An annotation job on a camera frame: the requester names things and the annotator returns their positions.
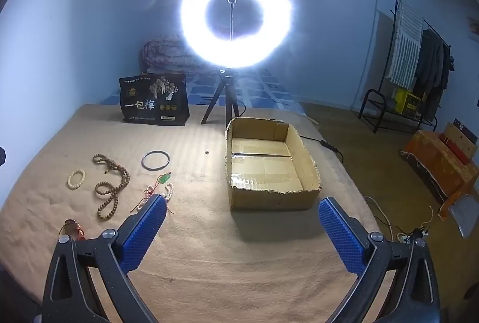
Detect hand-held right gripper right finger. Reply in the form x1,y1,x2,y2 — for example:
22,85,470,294
318,196,440,323

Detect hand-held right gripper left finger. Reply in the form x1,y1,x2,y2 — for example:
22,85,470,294
42,193,168,323

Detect red cord green pendant necklace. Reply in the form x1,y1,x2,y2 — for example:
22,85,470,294
130,173,175,214

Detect brown bead necklace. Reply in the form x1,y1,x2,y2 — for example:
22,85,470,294
92,153,130,221

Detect dark bangle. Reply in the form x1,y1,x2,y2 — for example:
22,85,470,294
141,150,171,171

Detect red charm ornament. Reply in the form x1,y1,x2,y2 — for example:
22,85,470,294
60,219,86,241

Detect cardboard box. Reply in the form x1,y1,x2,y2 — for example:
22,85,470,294
225,117,322,211

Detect white bead bracelet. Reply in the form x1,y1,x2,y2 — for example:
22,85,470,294
67,168,86,191

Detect white power strip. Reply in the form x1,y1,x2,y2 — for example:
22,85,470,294
397,229,431,245

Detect orange covered box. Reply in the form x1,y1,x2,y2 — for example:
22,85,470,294
402,130,479,221

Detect black printed snack bag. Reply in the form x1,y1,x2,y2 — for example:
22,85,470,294
119,74,190,127

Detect yellow crate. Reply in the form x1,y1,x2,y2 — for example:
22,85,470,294
393,87,422,114

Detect wooden board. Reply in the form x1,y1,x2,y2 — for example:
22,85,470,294
443,119,479,161

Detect blue checked bed sheet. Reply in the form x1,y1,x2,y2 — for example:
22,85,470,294
101,68,304,114

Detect black tripod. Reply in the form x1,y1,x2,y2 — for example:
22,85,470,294
201,68,240,125

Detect rolled patterned quilt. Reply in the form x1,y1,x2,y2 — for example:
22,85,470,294
139,34,196,73

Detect dark hanging clothes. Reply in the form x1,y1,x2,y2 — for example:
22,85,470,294
413,29,455,120

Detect striped towel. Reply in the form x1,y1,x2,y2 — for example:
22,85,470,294
387,0,425,84

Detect black clothes rack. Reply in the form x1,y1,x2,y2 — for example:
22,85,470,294
389,0,455,122

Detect white cable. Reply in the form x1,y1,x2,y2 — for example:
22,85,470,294
363,196,395,238

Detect black cable with switch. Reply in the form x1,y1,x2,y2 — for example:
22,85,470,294
299,134,345,163

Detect white ring light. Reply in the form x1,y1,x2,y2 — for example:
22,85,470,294
181,0,293,69

